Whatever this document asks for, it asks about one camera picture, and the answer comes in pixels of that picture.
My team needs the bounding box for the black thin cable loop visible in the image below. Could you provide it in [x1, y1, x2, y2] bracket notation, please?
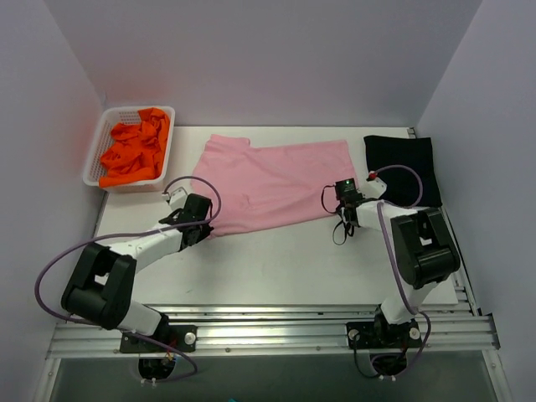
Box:
[320, 183, 357, 246]

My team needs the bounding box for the pink t-shirt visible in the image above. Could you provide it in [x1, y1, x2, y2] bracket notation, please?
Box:
[191, 135, 356, 237]

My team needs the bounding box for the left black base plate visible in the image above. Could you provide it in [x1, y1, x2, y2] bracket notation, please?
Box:
[119, 325, 198, 353]

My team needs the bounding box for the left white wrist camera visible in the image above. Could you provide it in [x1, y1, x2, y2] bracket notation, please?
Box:
[162, 187, 188, 210]

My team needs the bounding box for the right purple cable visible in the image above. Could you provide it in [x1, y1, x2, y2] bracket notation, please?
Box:
[368, 164, 432, 378]

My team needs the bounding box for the aluminium rail frame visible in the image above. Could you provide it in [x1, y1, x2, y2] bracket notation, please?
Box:
[45, 126, 513, 401]

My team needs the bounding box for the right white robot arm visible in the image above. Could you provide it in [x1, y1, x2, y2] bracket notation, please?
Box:
[334, 178, 461, 346]

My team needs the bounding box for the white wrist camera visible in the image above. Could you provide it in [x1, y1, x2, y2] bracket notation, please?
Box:
[361, 171, 387, 199]
[162, 187, 188, 210]

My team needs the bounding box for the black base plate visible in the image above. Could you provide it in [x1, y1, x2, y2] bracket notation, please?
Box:
[119, 325, 198, 353]
[345, 320, 422, 350]

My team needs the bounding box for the white plastic basket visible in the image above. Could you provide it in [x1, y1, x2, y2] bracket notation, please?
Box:
[83, 106, 175, 193]

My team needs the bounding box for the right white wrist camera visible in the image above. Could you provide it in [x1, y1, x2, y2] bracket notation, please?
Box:
[361, 171, 387, 199]

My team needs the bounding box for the black folded t-shirt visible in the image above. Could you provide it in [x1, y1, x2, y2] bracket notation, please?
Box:
[364, 136, 442, 208]

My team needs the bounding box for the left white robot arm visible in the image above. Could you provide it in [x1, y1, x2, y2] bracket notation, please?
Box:
[61, 193, 213, 351]

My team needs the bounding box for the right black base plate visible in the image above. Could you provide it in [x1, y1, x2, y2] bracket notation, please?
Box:
[345, 320, 422, 350]

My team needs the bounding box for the orange crumpled t-shirt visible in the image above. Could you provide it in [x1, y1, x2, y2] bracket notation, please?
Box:
[99, 107, 171, 188]

